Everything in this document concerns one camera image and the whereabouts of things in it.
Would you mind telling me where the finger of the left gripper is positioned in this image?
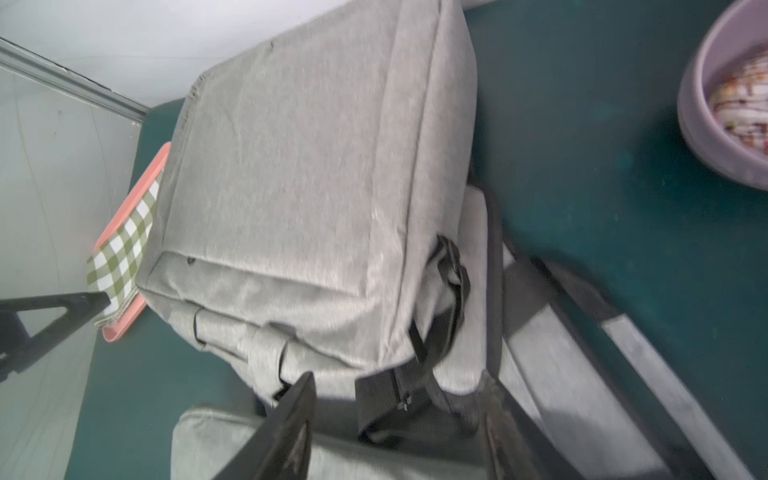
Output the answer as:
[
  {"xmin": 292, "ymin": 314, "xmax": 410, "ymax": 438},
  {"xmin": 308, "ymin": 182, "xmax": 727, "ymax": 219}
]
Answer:
[{"xmin": 1, "ymin": 292, "xmax": 110, "ymax": 381}]

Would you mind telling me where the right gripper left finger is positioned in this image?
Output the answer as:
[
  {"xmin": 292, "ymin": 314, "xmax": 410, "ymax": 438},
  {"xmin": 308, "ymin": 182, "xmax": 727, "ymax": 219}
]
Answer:
[{"xmin": 215, "ymin": 372, "xmax": 317, "ymax": 480}]

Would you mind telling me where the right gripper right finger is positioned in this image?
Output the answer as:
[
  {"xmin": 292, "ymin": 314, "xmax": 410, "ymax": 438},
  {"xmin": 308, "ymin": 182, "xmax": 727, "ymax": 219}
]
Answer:
[{"xmin": 478, "ymin": 383, "xmax": 583, "ymax": 479}]

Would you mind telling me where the grey laptop sleeve bag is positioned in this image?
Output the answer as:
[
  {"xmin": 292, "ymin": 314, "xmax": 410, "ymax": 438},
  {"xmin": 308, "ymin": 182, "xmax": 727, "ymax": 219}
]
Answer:
[{"xmin": 171, "ymin": 185, "xmax": 750, "ymax": 479}]

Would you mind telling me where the grey zippered laptop bag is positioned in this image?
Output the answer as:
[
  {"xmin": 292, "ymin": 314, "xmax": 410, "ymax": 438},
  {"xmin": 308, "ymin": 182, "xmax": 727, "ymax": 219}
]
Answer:
[{"xmin": 137, "ymin": 1, "xmax": 477, "ymax": 408}]

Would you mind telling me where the green checkered cloth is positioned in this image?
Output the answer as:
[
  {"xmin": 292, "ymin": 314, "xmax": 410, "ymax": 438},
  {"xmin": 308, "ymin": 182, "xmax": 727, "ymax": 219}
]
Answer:
[{"xmin": 86, "ymin": 171, "xmax": 163, "ymax": 328}]

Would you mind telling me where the pink bowl with contents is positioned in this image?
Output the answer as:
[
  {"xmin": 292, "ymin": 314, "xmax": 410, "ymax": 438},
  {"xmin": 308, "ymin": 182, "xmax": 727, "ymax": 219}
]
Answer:
[{"xmin": 677, "ymin": 0, "xmax": 767, "ymax": 190}]

